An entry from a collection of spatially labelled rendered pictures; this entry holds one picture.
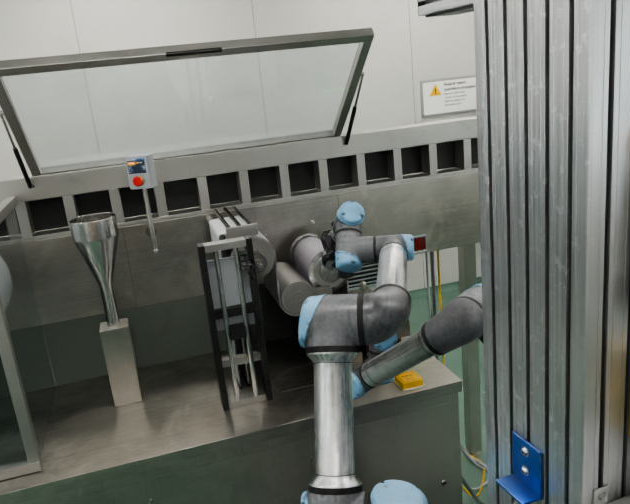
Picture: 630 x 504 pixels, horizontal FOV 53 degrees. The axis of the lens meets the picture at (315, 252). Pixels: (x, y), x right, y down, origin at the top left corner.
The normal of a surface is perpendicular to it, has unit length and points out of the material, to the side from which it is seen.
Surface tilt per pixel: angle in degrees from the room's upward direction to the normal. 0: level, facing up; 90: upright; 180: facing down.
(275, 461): 90
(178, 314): 90
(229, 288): 90
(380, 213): 90
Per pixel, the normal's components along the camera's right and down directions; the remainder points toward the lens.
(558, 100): -0.94, 0.18
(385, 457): 0.29, 0.24
